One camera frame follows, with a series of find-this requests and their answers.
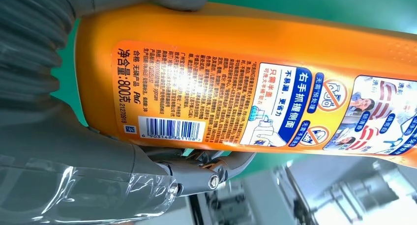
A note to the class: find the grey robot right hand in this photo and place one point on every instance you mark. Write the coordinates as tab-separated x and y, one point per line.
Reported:
65	158

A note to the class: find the grey wheeled machine base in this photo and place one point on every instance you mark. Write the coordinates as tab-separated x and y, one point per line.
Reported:
325	187

